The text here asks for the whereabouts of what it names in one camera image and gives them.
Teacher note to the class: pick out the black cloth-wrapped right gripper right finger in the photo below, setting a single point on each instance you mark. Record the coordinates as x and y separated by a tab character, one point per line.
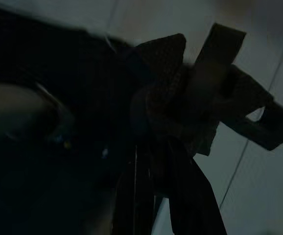
193	191

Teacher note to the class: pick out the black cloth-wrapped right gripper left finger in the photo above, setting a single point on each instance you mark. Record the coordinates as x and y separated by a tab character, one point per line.
161	73

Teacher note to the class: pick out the dark strip of trash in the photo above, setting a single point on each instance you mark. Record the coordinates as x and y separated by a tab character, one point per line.
217	49

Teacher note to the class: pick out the dark robot body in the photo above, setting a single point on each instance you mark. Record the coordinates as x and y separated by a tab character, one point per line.
46	98

